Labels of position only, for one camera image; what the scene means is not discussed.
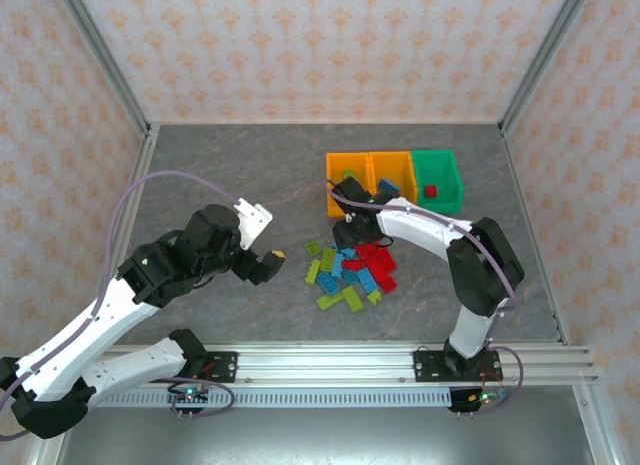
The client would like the long blue lego brick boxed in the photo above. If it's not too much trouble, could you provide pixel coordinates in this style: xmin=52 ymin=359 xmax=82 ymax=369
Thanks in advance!
xmin=355 ymin=268 xmax=379 ymax=295
xmin=315 ymin=272 xmax=341 ymax=295

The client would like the orange plastic bin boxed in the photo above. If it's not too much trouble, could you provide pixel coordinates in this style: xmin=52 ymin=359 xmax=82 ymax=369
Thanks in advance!
xmin=368 ymin=150 xmax=419 ymax=216
xmin=325 ymin=151 xmax=374 ymax=219

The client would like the green plastic bin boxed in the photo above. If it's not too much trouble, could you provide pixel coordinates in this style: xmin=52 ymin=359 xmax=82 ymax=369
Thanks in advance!
xmin=410 ymin=148 xmax=465 ymax=215

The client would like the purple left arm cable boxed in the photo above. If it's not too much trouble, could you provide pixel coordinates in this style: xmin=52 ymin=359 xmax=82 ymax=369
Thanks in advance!
xmin=0 ymin=170 xmax=241 ymax=441

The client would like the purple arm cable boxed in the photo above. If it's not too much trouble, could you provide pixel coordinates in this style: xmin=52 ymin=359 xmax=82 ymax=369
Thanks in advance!
xmin=0 ymin=170 xmax=241 ymax=441
xmin=325 ymin=179 xmax=526 ymax=419

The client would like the aluminium side rail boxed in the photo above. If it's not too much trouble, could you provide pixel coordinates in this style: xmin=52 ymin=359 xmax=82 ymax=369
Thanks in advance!
xmin=499 ymin=126 xmax=572 ymax=347
xmin=102 ymin=124 xmax=162 ymax=349

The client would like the wide aluminium base rail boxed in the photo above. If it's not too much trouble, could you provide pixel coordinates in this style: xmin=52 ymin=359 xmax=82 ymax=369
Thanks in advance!
xmin=102 ymin=342 xmax=601 ymax=386

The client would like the thin purple cable loop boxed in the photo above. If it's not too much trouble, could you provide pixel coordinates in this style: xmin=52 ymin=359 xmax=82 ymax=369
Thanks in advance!
xmin=168 ymin=379 xmax=236 ymax=420

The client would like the slotted grey cable duct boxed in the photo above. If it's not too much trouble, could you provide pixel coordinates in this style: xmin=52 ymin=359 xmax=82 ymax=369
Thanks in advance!
xmin=94 ymin=388 xmax=511 ymax=409

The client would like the aluminium frame post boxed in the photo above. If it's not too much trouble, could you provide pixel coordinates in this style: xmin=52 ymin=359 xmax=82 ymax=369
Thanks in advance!
xmin=498 ymin=0 xmax=597 ymax=136
xmin=53 ymin=0 xmax=154 ymax=136

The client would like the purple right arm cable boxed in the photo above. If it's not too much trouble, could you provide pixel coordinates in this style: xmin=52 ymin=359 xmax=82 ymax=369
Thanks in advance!
xmin=325 ymin=179 xmax=526 ymax=419

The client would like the aluminium frame bar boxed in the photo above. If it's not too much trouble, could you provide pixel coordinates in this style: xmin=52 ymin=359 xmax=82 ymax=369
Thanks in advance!
xmin=572 ymin=384 xmax=626 ymax=465

